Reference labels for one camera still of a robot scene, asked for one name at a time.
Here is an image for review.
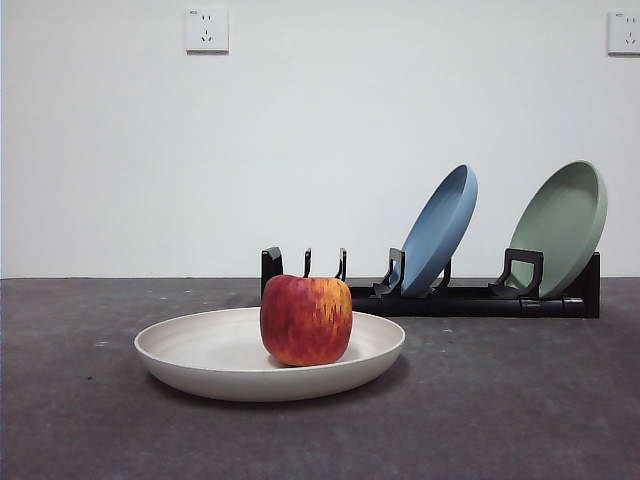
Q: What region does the red yellow apple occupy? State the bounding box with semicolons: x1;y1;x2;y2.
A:
258;272;354;368

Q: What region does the cream yellow round plate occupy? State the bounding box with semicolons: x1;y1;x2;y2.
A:
133;305;407;403

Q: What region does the blue round plate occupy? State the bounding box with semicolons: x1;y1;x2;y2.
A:
399;163;479;297

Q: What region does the black plate rack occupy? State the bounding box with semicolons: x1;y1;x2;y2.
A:
259;245;602;320

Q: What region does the green round plate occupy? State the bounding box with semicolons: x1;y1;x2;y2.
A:
506;159;610;298

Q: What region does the white wall socket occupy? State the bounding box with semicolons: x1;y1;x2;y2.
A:
606;10;640;57
185;7;231;56

